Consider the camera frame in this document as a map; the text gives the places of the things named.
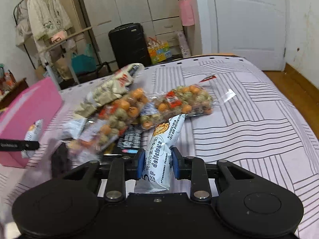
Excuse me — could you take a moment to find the black suitcase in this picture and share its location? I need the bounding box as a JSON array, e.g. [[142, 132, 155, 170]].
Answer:
[[108, 23, 152, 69]]

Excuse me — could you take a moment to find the black snack packet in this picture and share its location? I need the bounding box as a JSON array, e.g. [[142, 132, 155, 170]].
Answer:
[[103, 126, 143, 156]]

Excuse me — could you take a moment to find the small white snack packet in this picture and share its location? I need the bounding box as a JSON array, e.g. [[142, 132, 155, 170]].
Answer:
[[21, 119, 43, 159]]

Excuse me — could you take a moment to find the pink storage box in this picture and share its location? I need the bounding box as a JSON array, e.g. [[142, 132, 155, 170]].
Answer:
[[1, 78, 63, 168]]

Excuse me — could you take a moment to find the rolling side table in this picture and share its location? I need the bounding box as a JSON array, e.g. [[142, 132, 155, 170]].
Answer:
[[39, 26, 92, 91]]

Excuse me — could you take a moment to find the striped white bedsheet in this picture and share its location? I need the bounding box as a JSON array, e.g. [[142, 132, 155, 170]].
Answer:
[[0, 56, 319, 239]]

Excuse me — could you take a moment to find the teal shopping bag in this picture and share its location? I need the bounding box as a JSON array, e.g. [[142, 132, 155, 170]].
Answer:
[[71, 44, 96, 74]]

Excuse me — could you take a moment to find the mixed peanut snack bag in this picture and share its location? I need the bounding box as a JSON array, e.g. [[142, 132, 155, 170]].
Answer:
[[139, 84, 236, 130]]

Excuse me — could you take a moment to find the white door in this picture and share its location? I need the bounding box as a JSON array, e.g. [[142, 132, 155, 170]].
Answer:
[[215, 0, 286, 71]]

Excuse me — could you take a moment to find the wooden nightstand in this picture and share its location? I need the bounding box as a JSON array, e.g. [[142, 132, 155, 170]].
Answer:
[[0, 78, 29, 110]]

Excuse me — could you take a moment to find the light blue snack bag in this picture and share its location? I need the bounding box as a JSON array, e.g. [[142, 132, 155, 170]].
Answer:
[[134, 114, 186, 194]]

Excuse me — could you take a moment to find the beige printed snack bag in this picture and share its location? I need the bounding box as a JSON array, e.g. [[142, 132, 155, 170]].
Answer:
[[75, 63, 145, 118]]

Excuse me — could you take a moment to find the beige wardrobe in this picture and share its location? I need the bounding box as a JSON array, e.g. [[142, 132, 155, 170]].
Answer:
[[80, 0, 183, 62]]

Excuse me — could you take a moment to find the white floral paper bag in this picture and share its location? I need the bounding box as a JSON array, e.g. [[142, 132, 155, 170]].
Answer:
[[176, 31, 191, 58]]

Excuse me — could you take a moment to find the colourful gift box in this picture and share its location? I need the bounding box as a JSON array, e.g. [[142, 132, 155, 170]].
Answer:
[[147, 37, 172, 65]]

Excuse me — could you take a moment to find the pink hanging bag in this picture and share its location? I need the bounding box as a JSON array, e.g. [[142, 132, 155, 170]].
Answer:
[[178, 0, 195, 26]]

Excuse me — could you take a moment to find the hanging cream cardigan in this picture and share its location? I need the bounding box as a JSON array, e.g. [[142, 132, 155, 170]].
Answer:
[[26, 0, 73, 58]]

